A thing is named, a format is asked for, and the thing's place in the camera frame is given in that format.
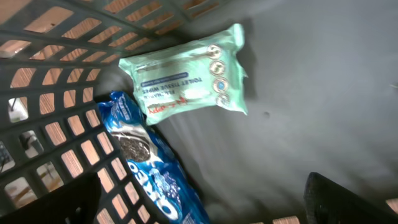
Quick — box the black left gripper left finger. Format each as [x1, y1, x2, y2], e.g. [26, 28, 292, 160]
[1, 173, 101, 224]

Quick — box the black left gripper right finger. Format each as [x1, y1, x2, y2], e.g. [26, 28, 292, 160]
[303, 172, 397, 224]

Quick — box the blue Oreo cookie pack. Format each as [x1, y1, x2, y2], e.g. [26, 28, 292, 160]
[98, 91, 210, 223]

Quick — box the grey plastic mesh basket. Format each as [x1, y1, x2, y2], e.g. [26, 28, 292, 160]
[1, 0, 397, 223]

